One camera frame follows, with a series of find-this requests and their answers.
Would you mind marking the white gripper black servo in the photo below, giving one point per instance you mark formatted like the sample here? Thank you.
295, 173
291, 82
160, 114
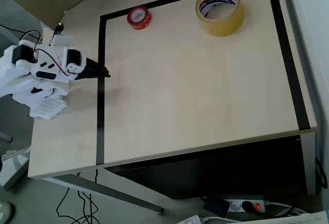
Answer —
75, 60

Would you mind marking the red tape roll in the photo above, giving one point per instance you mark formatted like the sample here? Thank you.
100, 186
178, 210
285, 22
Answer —
140, 23

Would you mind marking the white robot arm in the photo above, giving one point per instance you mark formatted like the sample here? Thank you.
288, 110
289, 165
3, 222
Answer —
15, 80

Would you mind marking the yellow packing tape roll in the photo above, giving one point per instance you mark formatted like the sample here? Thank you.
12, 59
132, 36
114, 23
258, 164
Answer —
223, 27

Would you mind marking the black module with green LED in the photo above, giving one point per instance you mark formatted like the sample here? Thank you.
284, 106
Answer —
58, 28

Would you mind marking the grey metal bar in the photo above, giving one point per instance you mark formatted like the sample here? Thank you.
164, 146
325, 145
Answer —
5, 136

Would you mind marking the grey slanted table leg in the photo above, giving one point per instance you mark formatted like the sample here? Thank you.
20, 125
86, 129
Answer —
115, 191

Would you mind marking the white grey sneaker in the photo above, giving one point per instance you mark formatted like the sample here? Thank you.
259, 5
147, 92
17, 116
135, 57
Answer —
13, 165

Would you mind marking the white shoe toe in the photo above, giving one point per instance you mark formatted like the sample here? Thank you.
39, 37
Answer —
5, 212

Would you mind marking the black power adapter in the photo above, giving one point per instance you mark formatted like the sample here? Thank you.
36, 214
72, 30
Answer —
215, 206

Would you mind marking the black round plug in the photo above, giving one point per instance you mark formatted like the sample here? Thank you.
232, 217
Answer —
247, 206

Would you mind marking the grey upright table leg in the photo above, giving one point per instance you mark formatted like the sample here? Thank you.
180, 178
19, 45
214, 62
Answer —
309, 165

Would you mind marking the white printed paper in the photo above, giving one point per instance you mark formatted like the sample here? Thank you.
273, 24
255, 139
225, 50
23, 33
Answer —
295, 219

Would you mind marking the white rectangular mount block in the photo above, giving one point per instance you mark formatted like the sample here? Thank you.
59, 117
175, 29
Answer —
63, 40

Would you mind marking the white grid base plate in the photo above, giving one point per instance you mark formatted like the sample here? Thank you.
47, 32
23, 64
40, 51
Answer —
47, 108

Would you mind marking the white switch box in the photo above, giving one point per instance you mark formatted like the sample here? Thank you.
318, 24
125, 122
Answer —
190, 220

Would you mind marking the white power strip red switch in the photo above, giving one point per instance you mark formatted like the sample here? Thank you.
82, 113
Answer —
235, 206

